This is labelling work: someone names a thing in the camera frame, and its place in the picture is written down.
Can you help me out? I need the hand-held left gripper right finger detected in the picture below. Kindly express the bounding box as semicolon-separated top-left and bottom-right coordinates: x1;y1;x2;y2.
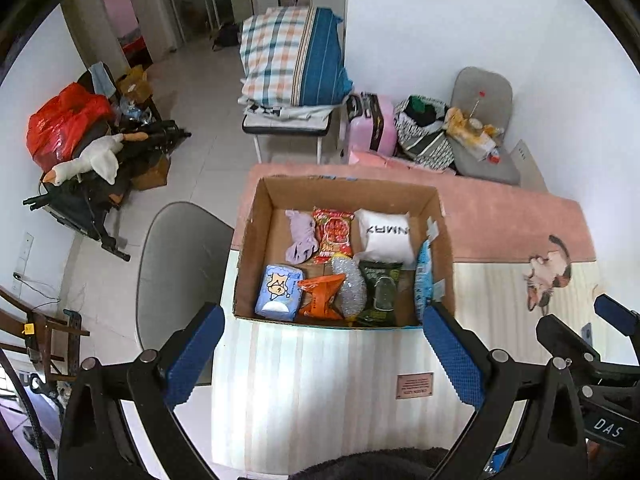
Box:
422;301;587;480

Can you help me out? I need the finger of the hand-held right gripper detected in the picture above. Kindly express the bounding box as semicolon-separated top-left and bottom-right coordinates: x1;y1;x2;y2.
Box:
536;314;640;391
593;294;640;336

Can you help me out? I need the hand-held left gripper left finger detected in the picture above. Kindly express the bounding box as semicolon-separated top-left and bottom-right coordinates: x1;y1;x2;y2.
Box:
59;301;226;480

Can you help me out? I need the blue plastic packet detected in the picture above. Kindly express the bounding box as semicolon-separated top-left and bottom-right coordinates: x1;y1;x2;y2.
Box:
414;217;446;321

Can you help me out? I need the green snack packet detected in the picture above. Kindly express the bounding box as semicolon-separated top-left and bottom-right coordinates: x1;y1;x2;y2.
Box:
356;259;404;328

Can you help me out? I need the blue tissue pack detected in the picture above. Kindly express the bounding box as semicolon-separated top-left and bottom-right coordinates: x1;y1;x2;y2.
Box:
254;264;305;322

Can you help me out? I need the clear silver plastic packet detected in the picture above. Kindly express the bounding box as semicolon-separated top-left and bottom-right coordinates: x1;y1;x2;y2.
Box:
327;255;368;322

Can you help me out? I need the white soft pouch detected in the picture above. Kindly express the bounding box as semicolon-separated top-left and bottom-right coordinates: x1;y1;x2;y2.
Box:
354;208;417;268

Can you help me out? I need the orange snack packet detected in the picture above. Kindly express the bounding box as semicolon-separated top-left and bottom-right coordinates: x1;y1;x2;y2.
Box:
296;274;347;321

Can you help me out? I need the purple sock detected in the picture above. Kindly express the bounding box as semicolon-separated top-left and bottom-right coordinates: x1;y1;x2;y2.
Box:
285;209;320;266

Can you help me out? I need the red snack packet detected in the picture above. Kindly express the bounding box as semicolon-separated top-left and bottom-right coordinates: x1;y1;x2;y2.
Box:
312;207;357;265

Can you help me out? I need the brown label plate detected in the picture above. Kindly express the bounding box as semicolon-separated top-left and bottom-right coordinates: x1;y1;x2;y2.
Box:
396;372;435;400

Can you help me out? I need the grey round-back chair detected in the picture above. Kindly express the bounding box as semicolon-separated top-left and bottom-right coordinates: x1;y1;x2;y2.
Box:
136;201;236;386

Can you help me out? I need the wooden chair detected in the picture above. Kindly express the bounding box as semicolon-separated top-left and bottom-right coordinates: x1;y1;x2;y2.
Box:
0;285;91;386

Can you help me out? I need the white slotted panel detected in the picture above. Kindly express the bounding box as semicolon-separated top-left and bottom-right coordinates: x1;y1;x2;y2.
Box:
510;140;548;193

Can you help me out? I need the small brown cardboard box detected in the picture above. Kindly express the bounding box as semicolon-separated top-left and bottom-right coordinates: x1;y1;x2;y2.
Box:
131;152;172;192

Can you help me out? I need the pink cloth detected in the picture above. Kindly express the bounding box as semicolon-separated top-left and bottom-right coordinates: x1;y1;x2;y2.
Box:
347;147;418;171

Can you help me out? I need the black white patterned bag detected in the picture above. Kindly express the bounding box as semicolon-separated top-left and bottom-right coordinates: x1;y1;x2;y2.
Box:
394;95;458;173

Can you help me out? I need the white goose plush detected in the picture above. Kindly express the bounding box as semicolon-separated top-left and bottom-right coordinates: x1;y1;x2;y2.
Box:
41;133;151;186

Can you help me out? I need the black folded stroller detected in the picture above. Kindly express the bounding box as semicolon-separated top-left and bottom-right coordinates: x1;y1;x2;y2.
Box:
22;120;193;263

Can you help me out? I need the yellow plastic bag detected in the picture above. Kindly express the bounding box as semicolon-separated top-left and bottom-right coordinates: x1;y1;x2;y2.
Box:
444;107;476;141

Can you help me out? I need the clear plastic bottle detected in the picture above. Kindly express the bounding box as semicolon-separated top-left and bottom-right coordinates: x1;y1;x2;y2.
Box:
467;91;487;128

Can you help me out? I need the pink suitcase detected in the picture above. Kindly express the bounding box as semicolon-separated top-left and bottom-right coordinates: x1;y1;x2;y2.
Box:
346;92;397;157

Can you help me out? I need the black seat bench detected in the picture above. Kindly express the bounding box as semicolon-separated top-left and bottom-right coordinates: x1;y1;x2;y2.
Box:
242;110;333;165

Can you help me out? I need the dark clothes bundle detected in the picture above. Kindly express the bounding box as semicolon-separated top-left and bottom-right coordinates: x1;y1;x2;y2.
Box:
402;96;436;126

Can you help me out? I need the white printed cloth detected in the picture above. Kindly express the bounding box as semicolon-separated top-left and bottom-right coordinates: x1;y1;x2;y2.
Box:
239;97;333;122

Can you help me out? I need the grey padded chair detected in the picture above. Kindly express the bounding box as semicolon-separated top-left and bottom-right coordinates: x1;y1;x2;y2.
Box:
449;66;521;186

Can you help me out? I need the red plastic bag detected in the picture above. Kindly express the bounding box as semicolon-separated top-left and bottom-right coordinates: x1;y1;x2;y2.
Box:
26;82;117;175

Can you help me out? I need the yellowish cardboard box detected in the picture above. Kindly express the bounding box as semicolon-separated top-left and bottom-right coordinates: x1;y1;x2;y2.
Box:
116;64;155;106

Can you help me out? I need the light blue cloth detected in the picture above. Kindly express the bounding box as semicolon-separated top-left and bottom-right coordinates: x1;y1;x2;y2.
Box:
89;62;117;97

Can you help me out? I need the plaid folded quilt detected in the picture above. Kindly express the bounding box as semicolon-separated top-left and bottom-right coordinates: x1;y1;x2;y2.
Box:
239;7;317;107

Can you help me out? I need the blue striped folded quilt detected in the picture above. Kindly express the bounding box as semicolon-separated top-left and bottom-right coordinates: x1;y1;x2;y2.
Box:
292;6;355;107

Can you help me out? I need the black floor bag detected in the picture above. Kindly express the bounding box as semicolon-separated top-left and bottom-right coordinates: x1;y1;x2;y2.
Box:
210;22;242;52

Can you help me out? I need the black cable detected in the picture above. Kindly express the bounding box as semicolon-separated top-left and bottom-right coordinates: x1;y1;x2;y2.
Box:
0;350;56;480

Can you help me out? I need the white wall outlet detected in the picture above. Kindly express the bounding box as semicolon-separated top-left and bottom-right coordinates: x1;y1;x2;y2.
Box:
11;231;35;293

